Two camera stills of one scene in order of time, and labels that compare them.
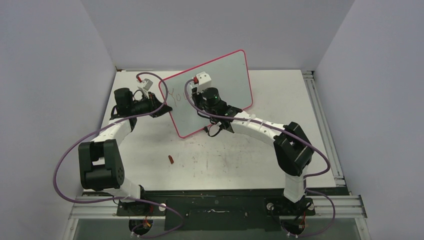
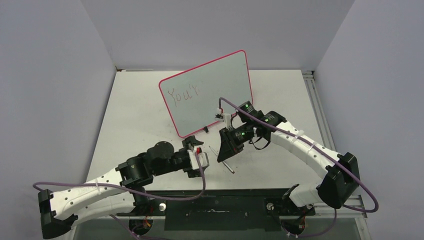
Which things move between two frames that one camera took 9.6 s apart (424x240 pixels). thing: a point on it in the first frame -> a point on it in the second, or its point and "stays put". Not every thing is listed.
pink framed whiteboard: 228,73 stays put
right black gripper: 196,97 -> 229,146
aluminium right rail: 309,77 stays put
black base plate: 223,210 stays put
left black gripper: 153,102 -> 190,141
